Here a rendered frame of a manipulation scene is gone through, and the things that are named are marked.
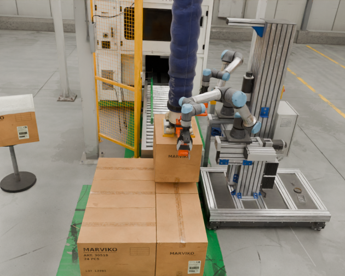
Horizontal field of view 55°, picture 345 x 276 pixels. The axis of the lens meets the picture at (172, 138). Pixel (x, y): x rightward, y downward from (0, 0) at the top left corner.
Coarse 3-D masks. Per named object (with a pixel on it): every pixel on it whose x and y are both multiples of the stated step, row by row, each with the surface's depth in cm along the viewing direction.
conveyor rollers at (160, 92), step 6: (150, 90) 538; (156, 90) 539; (162, 90) 539; (168, 90) 540; (150, 96) 514; (156, 96) 515; (162, 96) 516; (150, 102) 491; (156, 102) 491; (162, 102) 492; (150, 108) 475; (156, 108) 476; (162, 108) 476; (150, 114) 452; (150, 120) 436; (150, 126) 420; (150, 132) 412; (150, 138) 396; (150, 144) 381
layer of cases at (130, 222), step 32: (128, 160) 348; (96, 192) 299; (128, 192) 302; (160, 192) 304; (192, 192) 307; (96, 224) 264; (128, 224) 266; (160, 224) 268; (192, 224) 270; (96, 256) 254; (128, 256) 256; (160, 256) 258; (192, 256) 261
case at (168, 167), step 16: (160, 128) 302; (160, 144) 277; (176, 144) 279; (192, 144) 280; (160, 160) 285; (176, 160) 287; (192, 160) 288; (160, 176) 294; (176, 176) 295; (192, 176) 296
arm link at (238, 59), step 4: (236, 52) 334; (236, 56) 330; (240, 56) 329; (236, 60) 325; (240, 60) 327; (232, 64) 320; (236, 64) 322; (240, 64) 329; (228, 68) 314; (232, 68) 317; (220, 72) 310; (224, 72) 309; (228, 72) 312; (216, 76) 311; (220, 76) 309; (224, 76) 307; (228, 76) 308
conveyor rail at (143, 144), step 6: (144, 90) 519; (144, 96) 496; (144, 102) 476; (144, 108) 457; (144, 114) 440; (144, 120) 424; (144, 126) 409; (144, 132) 396; (144, 138) 383; (144, 144) 371
